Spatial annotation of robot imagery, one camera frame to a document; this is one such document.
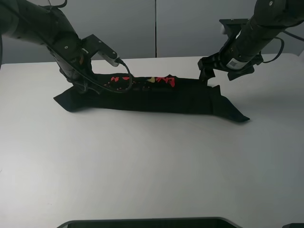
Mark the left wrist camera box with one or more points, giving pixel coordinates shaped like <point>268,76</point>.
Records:
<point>104,50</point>

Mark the black printed t-shirt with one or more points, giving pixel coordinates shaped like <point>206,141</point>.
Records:
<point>168,94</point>

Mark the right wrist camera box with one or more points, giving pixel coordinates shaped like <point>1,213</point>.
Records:
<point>232,27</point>

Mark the black robot base front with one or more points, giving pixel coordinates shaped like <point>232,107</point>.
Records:
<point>211,222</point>

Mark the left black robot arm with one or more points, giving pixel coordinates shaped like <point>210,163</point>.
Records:
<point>48,26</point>

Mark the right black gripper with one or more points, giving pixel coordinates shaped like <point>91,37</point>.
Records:
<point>234,67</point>

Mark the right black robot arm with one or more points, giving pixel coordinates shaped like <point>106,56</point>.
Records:
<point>247,38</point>

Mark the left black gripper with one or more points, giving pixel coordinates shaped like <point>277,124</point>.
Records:
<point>75,66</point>

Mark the dark object bottom right corner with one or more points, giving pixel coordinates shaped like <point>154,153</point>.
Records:
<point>294,225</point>

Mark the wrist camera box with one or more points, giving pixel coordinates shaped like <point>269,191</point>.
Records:
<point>232,27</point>
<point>104,50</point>

